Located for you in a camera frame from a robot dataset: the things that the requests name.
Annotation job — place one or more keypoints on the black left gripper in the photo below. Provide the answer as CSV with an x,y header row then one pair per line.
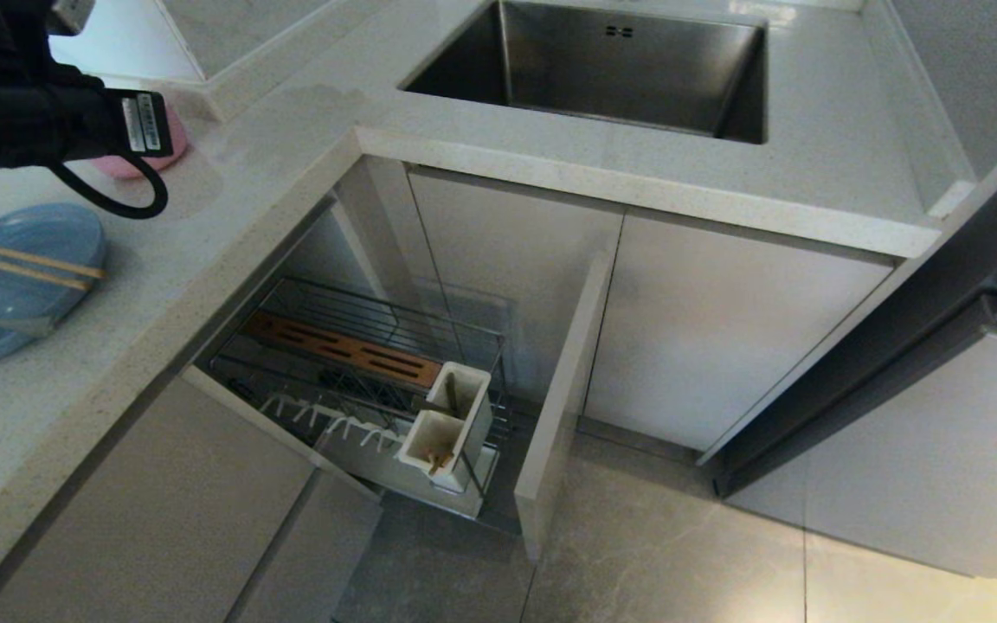
x,y
5,43

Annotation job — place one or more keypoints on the pink speckled bowl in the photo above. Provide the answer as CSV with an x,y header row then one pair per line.
x,y
113,166

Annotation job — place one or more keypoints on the beige pull-out cabinet front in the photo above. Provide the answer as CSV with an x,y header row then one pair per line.
x,y
563,407

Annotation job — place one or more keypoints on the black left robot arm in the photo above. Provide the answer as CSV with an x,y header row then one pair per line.
x,y
22,125

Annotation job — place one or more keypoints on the blue round plate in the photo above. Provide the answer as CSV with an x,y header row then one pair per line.
x,y
31,225

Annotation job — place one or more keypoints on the wooden chopstick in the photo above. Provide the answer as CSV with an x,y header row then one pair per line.
x,y
48,262
31,272

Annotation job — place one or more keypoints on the large beige drawer front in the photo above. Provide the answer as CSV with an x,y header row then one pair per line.
x,y
161,519

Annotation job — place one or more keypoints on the narrow beige cabinet door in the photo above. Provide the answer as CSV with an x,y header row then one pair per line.
x,y
533,242

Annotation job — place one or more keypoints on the white drip tray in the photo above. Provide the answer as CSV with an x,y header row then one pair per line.
x,y
395,476

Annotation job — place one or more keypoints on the white two-compartment cutlery holder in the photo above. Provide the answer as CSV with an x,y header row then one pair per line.
x,y
455,424

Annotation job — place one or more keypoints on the small beige drawer front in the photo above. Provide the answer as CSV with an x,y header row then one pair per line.
x,y
308,562

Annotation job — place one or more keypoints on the stainless steel sink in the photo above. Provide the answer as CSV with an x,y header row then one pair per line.
x,y
628,78

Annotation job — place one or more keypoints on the wide beige cabinet door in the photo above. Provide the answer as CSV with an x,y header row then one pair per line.
x,y
723,337

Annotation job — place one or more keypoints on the white appliance front panel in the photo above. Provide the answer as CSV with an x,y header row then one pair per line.
x,y
940,459

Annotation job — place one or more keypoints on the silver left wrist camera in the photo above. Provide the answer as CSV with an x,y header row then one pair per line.
x,y
74,13

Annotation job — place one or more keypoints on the dark grey door frame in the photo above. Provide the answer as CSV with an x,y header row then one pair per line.
x,y
897,346

